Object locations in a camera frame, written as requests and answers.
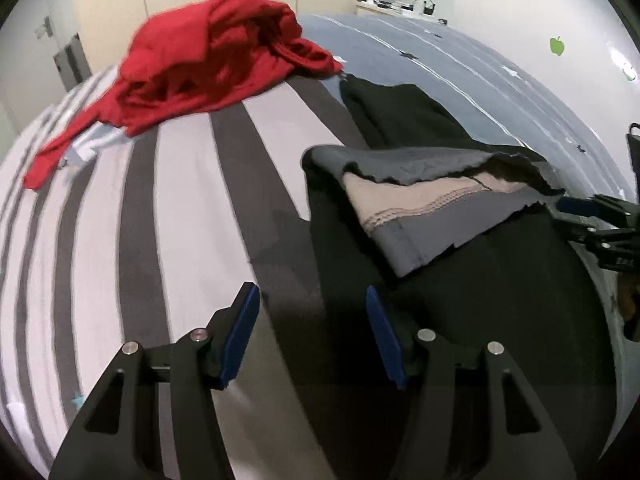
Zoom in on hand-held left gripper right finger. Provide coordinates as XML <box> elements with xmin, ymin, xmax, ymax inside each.
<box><xmin>366</xmin><ymin>285</ymin><xmax>583</xmax><ymax>480</ymax></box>

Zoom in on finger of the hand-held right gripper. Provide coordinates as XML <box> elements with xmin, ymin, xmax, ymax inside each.
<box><xmin>552</xmin><ymin>193</ymin><xmax>640</xmax><ymax>229</ymax></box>
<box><xmin>549</xmin><ymin>214</ymin><xmax>609</xmax><ymax>249</ymax></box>

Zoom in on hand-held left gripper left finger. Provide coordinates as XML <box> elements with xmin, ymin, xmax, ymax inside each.
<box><xmin>48</xmin><ymin>281</ymin><xmax>261</xmax><ymax>480</ymax></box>

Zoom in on black pants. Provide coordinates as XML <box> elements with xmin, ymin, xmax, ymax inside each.
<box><xmin>300</xmin><ymin>74</ymin><xmax>619</xmax><ymax>480</ymax></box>

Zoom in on person's right hand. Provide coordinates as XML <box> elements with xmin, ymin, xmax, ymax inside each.
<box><xmin>618</xmin><ymin>270</ymin><xmax>640</xmax><ymax>343</ymax></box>

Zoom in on bed with striped sheet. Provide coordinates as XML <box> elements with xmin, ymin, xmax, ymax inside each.
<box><xmin>0</xmin><ymin>12</ymin><xmax>633</xmax><ymax>480</ymax></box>

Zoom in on white headboard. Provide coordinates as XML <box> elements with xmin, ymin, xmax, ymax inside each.
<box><xmin>447</xmin><ymin>0</ymin><xmax>640</xmax><ymax>196</ymax></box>

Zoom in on white nightstand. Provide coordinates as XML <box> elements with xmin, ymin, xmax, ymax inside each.
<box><xmin>356</xmin><ymin>1</ymin><xmax>451</xmax><ymax>24</ymax></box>

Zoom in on red garment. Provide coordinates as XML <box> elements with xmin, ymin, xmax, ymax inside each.
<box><xmin>22</xmin><ymin>0</ymin><xmax>346</xmax><ymax>192</ymax></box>

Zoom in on dark ribbed suitcase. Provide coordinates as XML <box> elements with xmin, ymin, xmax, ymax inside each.
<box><xmin>52</xmin><ymin>32</ymin><xmax>94</xmax><ymax>92</ymax></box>

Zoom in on white door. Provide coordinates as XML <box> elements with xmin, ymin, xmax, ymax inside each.
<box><xmin>0</xmin><ymin>0</ymin><xmax>83</xmax><ymax>133</ymax></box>

